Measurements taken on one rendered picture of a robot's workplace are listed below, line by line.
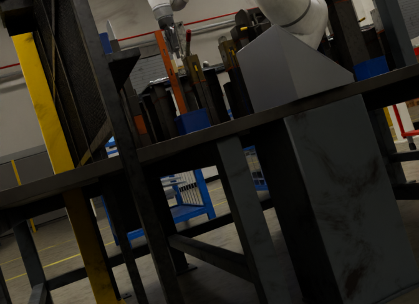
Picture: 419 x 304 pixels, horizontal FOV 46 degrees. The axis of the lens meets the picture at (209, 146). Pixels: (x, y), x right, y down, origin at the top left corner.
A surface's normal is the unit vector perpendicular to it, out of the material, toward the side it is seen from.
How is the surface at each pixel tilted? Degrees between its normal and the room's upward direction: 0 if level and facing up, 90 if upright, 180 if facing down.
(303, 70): 90
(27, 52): 90
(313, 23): 112
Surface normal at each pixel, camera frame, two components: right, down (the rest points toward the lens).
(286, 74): -0.89, 0.29
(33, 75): 0.29, -0.11
